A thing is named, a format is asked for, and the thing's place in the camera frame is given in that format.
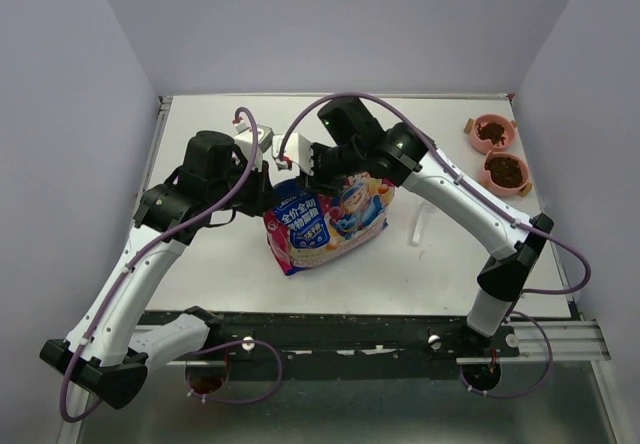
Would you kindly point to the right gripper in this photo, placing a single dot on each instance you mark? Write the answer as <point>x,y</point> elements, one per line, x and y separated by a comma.
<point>318,182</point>

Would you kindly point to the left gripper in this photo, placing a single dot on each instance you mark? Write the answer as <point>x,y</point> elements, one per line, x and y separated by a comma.
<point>264,194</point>

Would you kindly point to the cat food bag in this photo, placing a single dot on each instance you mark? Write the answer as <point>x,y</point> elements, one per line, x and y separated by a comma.
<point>307,230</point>

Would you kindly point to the clear plastic scoop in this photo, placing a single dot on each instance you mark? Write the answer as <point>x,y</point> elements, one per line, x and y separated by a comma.
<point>423,213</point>

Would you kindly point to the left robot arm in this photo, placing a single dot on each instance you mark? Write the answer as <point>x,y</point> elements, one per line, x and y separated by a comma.
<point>102,354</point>

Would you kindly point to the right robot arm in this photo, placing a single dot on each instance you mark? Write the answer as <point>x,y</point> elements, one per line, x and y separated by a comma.
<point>410,159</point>

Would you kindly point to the brown kibble in bowl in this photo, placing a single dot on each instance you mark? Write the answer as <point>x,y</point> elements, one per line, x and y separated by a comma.
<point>505,172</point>

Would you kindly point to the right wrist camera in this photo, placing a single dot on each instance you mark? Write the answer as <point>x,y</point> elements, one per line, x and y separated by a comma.
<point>297,152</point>

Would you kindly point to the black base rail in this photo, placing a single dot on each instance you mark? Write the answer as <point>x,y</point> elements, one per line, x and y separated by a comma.
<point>329,347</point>

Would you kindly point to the aluminium frame rail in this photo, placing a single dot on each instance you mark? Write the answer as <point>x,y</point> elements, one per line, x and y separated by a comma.
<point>516,342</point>

